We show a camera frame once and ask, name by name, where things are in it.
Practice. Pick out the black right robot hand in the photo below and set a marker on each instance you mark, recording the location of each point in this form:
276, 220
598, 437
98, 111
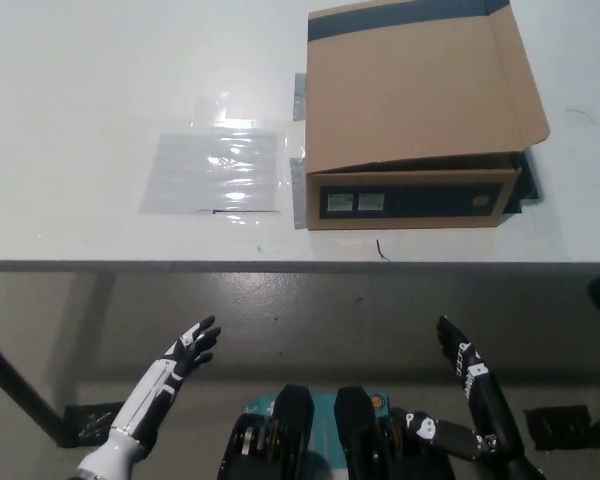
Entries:
487, 405

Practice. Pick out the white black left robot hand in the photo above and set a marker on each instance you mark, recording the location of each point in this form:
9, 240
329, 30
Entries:
150, 395

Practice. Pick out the brown cardboard storage box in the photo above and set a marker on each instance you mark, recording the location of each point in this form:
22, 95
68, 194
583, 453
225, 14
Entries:
410, 125

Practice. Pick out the black teal robot body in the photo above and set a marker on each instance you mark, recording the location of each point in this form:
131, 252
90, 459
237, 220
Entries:
295, 430

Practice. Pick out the black floor tape patch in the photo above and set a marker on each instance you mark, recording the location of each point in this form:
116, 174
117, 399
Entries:
557, 425
85, 425

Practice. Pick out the black table leg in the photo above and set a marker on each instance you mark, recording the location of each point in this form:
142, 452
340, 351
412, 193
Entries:
20, 385

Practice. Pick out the transparent plastic sheet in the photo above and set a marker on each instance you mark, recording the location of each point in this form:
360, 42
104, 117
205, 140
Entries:
215, 170

